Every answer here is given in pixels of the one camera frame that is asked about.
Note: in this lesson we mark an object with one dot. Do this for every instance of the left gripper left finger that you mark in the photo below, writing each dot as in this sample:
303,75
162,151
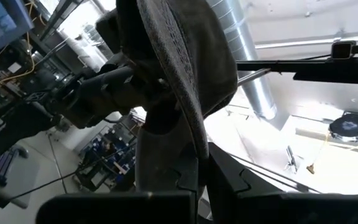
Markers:
120,208

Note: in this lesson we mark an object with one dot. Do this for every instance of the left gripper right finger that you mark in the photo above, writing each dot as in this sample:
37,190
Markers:
259,208

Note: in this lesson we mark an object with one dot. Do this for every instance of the grey cloth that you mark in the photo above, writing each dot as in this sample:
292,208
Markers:
182,62

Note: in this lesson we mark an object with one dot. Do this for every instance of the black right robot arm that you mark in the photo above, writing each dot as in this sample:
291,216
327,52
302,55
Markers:
17,124

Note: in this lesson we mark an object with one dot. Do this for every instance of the black keyboard blue keys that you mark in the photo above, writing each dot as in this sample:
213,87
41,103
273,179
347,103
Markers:
5,165

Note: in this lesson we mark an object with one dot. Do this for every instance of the silver ventilation duct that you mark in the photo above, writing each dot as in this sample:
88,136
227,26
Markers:
247,62

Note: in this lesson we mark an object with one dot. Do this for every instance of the black overhead camera boom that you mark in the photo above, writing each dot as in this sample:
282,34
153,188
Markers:
322,70

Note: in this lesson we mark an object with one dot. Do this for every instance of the black overhead camera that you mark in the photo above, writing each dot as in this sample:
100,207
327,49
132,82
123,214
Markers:
343,49

